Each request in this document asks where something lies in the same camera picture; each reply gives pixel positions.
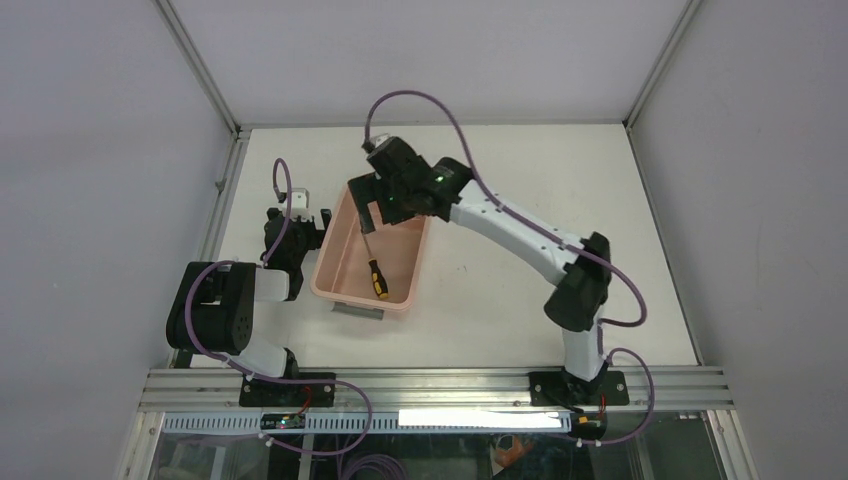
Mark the white slotted cable duct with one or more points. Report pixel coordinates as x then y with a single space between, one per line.
405 421

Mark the aluminium frame rail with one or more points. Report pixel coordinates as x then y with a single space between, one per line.
627 388

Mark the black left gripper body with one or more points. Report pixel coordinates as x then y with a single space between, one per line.
307 238

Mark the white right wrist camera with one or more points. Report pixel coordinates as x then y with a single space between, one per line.
373 143

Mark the pink plastic bin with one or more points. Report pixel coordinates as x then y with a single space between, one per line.
342 274

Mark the black yellow screwdriver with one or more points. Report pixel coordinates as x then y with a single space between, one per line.
379 282

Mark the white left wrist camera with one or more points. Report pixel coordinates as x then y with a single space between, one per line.
299 201

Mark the orange object below table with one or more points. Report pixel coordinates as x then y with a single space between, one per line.
508 449

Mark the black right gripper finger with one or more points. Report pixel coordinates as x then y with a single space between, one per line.
364 190
393 219

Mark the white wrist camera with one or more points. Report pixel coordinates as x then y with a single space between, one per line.
299 201
373 143

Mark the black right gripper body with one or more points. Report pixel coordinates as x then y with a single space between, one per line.
395 195

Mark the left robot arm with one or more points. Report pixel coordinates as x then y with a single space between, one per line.
215 313

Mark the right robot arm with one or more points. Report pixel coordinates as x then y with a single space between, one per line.
576 267

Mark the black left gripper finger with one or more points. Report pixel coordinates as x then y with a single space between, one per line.
272 213
326 218

